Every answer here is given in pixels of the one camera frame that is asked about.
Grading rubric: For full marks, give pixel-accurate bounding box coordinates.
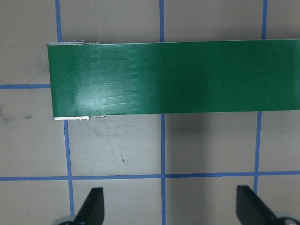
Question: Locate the green conveyor belt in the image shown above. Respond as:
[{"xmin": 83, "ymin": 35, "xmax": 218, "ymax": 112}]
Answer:
[{"xmin": 45, "ymin": 38, "xmax": 300, "ymax": 121}]

